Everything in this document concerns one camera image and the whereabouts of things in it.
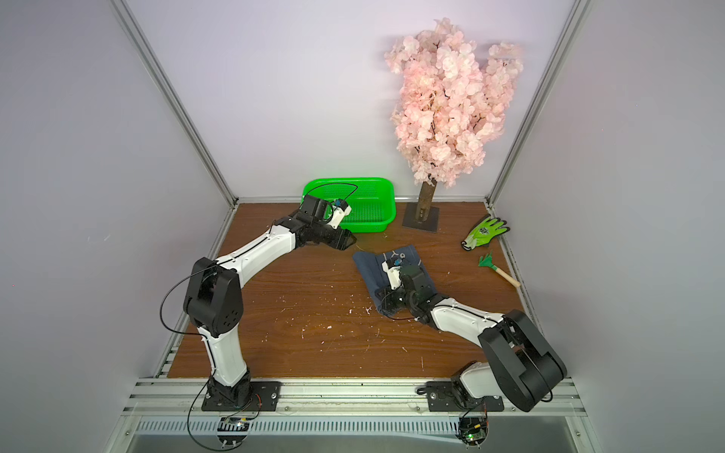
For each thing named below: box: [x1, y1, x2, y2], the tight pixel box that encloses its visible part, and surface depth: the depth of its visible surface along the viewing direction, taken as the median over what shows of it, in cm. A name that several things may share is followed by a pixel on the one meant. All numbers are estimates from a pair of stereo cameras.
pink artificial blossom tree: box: [385, 18, 523, 233], surface depth 72 cm
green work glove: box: [460, 217, 510, 252], surface depth 109 cm
